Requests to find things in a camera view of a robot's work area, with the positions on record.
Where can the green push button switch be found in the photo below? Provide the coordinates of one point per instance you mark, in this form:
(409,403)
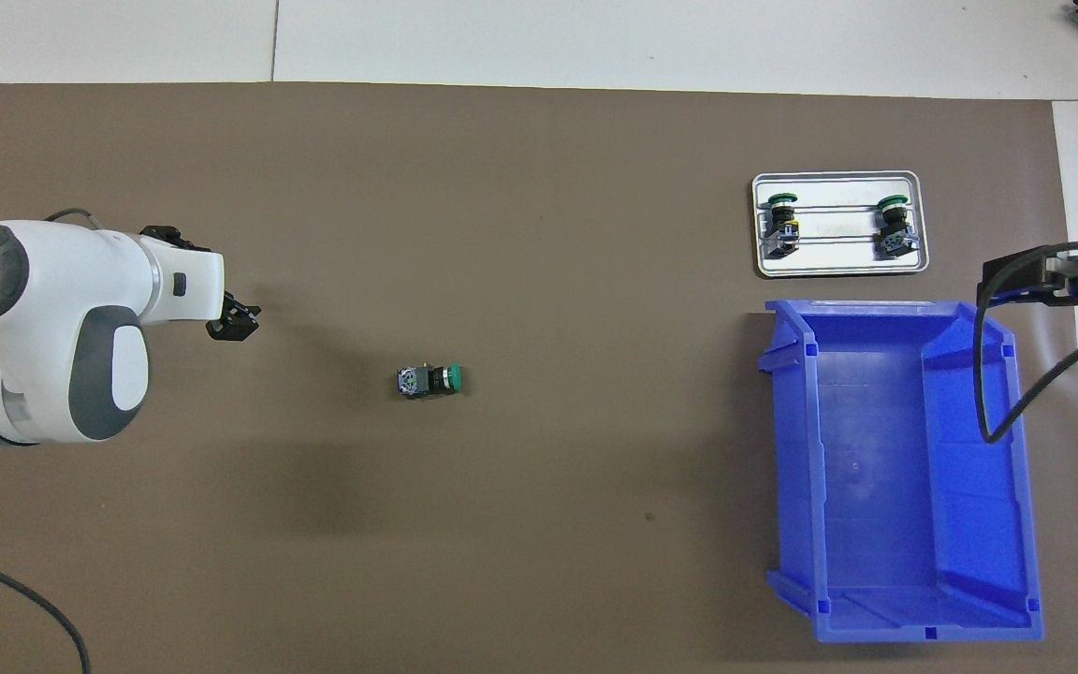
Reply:
(782,225)
(427,382)
(895,225)

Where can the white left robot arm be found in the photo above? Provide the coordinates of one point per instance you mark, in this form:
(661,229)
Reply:
(34,328)

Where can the silver metal tray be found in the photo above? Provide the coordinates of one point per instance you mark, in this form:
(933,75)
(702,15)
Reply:
(838,225)

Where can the blue plastic storage bin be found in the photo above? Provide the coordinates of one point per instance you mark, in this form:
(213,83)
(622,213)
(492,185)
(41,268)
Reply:
(876,468)

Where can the brown table mat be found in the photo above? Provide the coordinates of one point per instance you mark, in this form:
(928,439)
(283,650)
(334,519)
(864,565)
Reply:
(502,234)

